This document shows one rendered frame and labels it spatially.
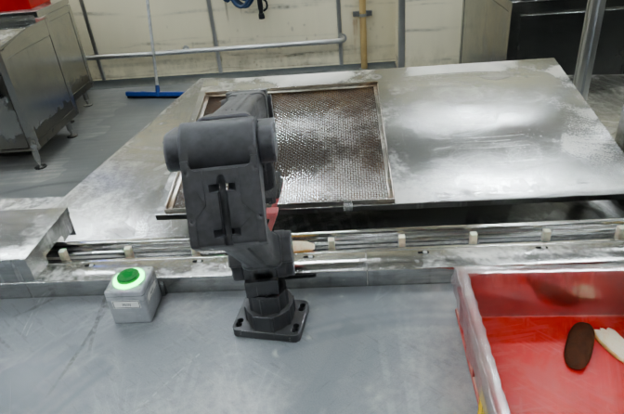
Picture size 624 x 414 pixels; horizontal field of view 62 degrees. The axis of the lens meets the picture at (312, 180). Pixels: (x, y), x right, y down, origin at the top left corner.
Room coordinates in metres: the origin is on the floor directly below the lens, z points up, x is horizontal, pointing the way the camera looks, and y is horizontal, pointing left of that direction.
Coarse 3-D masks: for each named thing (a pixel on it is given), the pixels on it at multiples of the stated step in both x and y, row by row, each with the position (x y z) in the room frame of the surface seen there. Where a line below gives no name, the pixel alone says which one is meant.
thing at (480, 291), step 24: (576, 264) 0.64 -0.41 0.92; (600, 264) 0.63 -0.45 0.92; (456, 288) 0.63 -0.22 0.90; (480, 288) 0.64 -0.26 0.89; (504, 288) 0.63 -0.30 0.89; (528, 288) 0.63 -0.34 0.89; (552, 288) 0.62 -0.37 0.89; (576, 288) 0.62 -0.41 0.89; (600, 288) 0.62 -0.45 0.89; (480, 312) 0.64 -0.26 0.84; (504, 312) 0.63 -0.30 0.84; (528, 312) 0.63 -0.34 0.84; (552, 312) 0.62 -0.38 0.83; (576, 312) 0.62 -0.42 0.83; (600, 312) 0.62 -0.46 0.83; (480, 336) 0.51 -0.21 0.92; (480, 360) 0.47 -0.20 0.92; (480, 384) 0.45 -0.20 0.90; (504, 408) 0.39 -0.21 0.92
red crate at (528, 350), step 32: (512, 320) 0.62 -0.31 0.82; (544, 320) 0.62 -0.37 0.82; (576, 320) 0.61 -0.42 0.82; (608, 320) 0.60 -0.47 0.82; (512, 352) 0.56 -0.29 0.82; (544, 352) 0.55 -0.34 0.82; (512, 384) 0.50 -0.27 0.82; (544, 384) 0.49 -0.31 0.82; (576, 384) 0.49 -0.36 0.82; (608, 384) 0.49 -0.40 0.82
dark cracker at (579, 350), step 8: (576, 328) 0.58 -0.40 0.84; (584, 328) 0.58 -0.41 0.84; (592, 328) 0.58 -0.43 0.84; (568, 336) 0.57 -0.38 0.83; (576, 336) 0.57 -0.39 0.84; (584, 336) 0.56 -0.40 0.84; (592, 336) 0.56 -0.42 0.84; (568, 344) 0.55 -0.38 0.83; (576, 344) 0.55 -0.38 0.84; (584, 344) 0.55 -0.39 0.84; (592, 344) 0.55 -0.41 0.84; (568, 352) 0.54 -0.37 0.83; (576, 352) 0.54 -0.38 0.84; (584, 352) 0.53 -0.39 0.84; (568, 360) 0.53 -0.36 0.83; (576, 360) 0.52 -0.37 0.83; (584, 360) 0.52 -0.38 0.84; (576, 368) 0.51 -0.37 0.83
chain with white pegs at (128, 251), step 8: (472, 232) 0.82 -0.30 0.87; (544, 232) 0.80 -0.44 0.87; (616, 232) 0.79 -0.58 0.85; (328, 240) 0.83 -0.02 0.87; (400, 240) 0.82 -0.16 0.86; (472, 240) 0.81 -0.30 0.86; (528, 240) 0.81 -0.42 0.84; (536, 240) 0.81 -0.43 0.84; (544, 240) 0.80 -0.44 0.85; (128, 248) 0.87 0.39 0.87; (344, 248) 0.84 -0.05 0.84; (352, 248) 0.84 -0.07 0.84; (360, 248) 0.84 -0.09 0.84; (64, 256) 0.88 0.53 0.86; (128, 256) 0.86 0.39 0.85; (136, 256) 0.88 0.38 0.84; (144, 256) 0.87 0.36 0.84; (152, 256) 0.87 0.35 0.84
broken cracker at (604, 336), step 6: (594, 330) 0.58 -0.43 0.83; (600, 330) 0.58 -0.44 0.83; (606, 330) 0.58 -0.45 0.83; (612, 330) 0.57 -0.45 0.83; (594, 336) 0.57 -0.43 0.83; (600, 336) 0.57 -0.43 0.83; (606, 336) 0.56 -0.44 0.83; (612, 336) 0.56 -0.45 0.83; (618, 336) 0.56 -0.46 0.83; (600, 342) 0.56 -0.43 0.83; (606, 342) 0.55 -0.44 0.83; (612, 342) 0.55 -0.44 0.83; (618, 342) 0.55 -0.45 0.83; (606, 348) 0.55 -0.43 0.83; (612, 348) 0.54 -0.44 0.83; (618, 348) 0.54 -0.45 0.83; (612, 354) 0.54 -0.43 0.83; (618, 354) 0.53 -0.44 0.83
